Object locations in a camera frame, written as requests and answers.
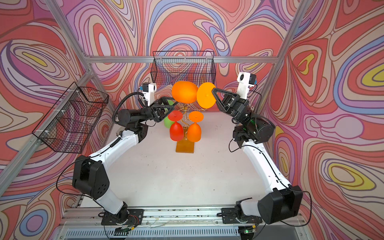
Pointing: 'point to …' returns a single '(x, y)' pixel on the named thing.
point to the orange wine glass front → (194, 132)
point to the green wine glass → (168, 122)
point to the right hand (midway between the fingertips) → (210, 98)
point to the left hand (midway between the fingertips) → (176, 109)
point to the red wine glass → (176, 131)
